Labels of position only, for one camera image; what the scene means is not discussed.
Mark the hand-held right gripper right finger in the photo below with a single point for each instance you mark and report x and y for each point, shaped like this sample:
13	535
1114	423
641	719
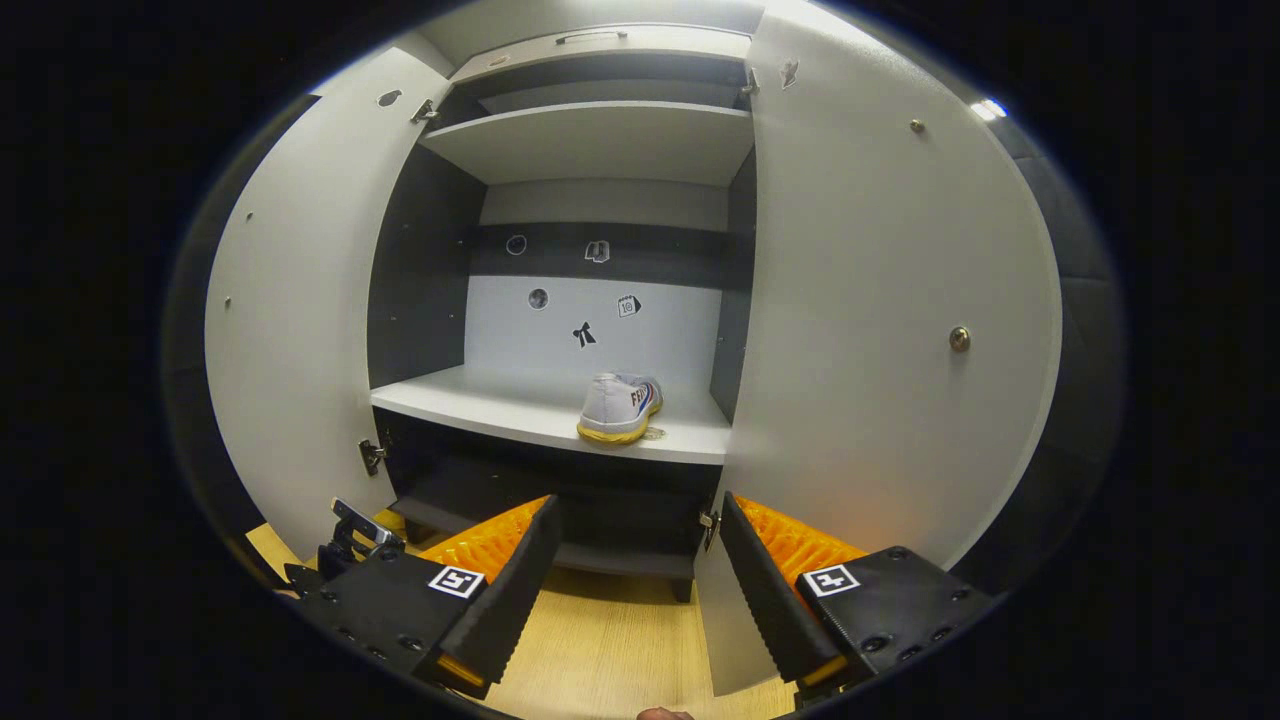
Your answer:
765	590

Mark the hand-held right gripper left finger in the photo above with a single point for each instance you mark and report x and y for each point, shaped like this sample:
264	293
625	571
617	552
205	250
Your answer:
515	590

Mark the white canvas shoe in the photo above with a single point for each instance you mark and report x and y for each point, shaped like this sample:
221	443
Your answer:
615	410

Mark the grey shoe cabinet door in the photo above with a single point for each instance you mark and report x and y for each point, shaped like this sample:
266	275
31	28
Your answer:
880	250
300	300

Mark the grey cabinet drawer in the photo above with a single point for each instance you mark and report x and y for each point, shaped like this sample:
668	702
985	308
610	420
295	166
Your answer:
600	55

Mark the yellow plush toy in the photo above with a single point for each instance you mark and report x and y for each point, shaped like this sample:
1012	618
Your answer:
388	519

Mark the black backdrop cloth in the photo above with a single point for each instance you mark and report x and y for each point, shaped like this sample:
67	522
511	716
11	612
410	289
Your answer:
1080	380

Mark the small ceiling light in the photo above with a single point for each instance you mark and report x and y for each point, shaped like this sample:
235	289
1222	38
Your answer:
988	109

